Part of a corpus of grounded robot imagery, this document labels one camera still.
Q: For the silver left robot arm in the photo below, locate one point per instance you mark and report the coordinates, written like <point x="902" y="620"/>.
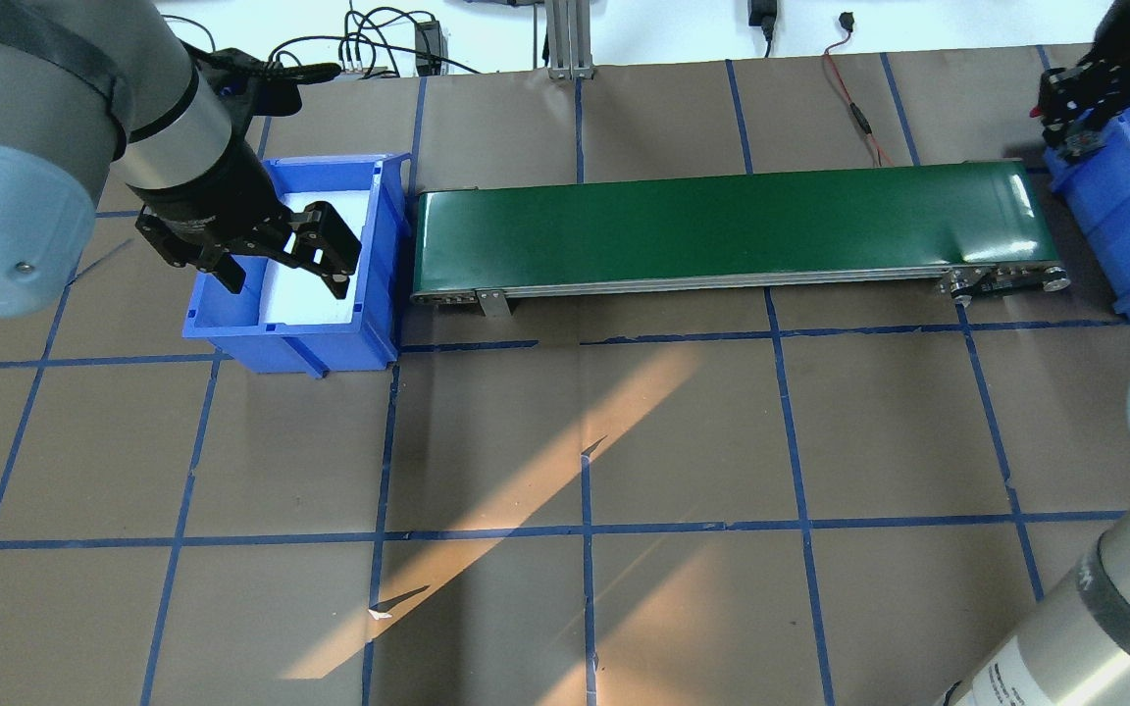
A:
<point x="97" y="89"/>

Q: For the aluminium frame post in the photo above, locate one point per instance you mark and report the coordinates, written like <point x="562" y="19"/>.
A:
<point x="568" y="32"/>

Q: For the green conveyor belt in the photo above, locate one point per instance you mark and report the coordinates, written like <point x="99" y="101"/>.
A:
<point x="975" y="229"/>

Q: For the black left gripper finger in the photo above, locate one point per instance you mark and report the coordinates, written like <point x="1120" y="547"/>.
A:
<point x="229" y="273"/>
<point x="338" y="285"/>

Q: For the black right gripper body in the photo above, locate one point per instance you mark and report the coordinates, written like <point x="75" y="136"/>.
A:
<point x="1117" y="61"/>

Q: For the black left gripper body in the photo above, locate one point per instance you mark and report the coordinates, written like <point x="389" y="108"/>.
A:
<point x="219" y="199"/>

